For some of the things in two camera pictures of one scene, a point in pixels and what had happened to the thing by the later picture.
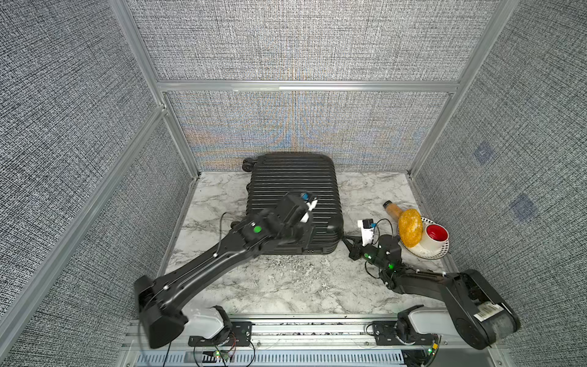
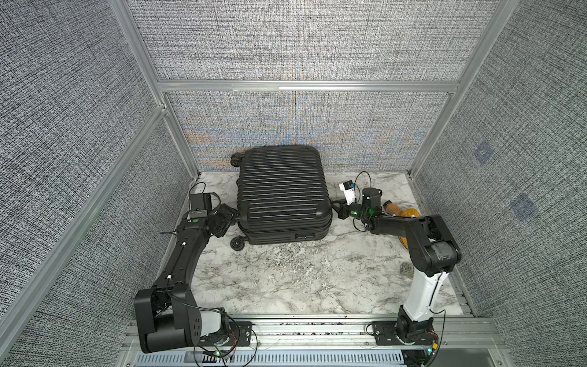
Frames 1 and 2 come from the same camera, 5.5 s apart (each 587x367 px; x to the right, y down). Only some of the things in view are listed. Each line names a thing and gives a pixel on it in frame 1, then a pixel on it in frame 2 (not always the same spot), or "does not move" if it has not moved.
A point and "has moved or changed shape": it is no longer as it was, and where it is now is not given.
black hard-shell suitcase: (271, 177) has moved or changed shape
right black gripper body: (368, 254) -> (354, 210)
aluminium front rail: (310, 333) does not move
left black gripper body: (301, 235) -> (220, 218)
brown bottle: (393, 209) does not move
